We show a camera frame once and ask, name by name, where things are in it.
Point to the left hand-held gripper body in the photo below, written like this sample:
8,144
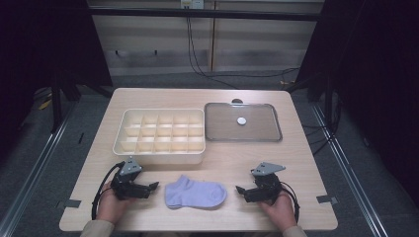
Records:
124,184

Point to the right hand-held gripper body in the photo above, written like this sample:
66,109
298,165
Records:
268,187

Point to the lilac ankle sock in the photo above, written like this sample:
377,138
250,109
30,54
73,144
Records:
194,196

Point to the cream divided storage box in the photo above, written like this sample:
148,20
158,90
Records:
158,135

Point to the person's right hand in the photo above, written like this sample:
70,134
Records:
280,210

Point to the person's left hand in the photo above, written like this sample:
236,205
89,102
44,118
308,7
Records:
110,207

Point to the grey tape strip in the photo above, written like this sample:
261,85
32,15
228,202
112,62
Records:
326,199
69,203

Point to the clear lid with white knob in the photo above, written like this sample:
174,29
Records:
253,126

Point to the black metal stand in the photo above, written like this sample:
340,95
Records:
316,89
56,105

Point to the yellow object on floor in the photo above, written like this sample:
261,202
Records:
45,104

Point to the dark curtain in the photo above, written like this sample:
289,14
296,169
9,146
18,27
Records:
42,42
372,82

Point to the metal floor rail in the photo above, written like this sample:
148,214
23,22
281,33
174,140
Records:
36,164
349,171

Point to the black horizontal frame bar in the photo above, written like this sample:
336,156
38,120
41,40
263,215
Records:
204,14

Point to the white wall power outlet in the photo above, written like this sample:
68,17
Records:
192,4

